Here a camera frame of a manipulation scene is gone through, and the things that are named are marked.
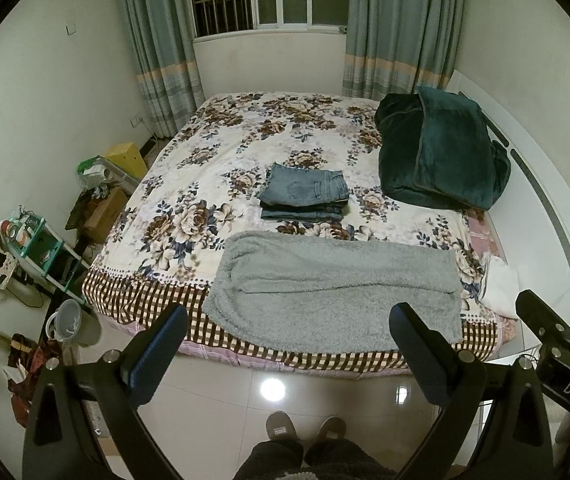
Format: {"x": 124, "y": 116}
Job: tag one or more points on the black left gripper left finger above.
{"x": 60, "y": 442}

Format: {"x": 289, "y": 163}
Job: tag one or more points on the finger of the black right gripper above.
{"x": 544, "y": 322}

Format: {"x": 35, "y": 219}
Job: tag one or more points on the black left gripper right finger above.
{"x": 515, "y": 440}

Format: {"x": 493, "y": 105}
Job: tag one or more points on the grey fleece pants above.
{"x": 310, "y": 294}

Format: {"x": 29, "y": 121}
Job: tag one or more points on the white cloth on bed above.
{"x": 499, "y": 286}

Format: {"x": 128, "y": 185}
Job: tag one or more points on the white bed headboard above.
{"x": 531, "y": 220}

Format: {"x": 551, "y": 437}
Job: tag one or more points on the red cloth on floor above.
{"x": 27, "y": 358}

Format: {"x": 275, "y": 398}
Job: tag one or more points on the grey plastic bucket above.
{"x": 71, "y": 324}

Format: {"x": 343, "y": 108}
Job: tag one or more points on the right grey slipper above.
{"x": 333, "y": 428}

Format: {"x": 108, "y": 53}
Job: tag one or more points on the grey slipper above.
{"x": 280, "y": 427}
{"x": 333, "y": 428}

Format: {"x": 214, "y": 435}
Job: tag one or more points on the dark green folded blanket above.
{"x": 436, "y": 151}

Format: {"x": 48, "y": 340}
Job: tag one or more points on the teal small shelf rack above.
{"x": 40, "y": 249}

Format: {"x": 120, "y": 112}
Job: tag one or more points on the left grey slipper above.
{"x": 280, "y": 427}

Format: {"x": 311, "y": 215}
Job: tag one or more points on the brown cardboard box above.
{"x": 104, "y": 215}

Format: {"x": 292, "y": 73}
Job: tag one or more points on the clear plastic bin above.
{"x": 97, "y": 171}

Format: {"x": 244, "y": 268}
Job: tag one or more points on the folded blue jeans stack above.
{"x": 301, "y": 194}

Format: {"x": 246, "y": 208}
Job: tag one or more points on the yellow cardboard box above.
{"x": 128, "y": 158}

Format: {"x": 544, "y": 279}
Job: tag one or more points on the right green curtain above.
{"x": 397, "y": 46}

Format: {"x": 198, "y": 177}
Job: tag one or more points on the green curtain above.
{"x": 161, "y": 45}
{"x": 397, "y": 46}

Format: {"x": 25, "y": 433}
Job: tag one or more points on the left green curtain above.
{"x": 161, "y": 45}

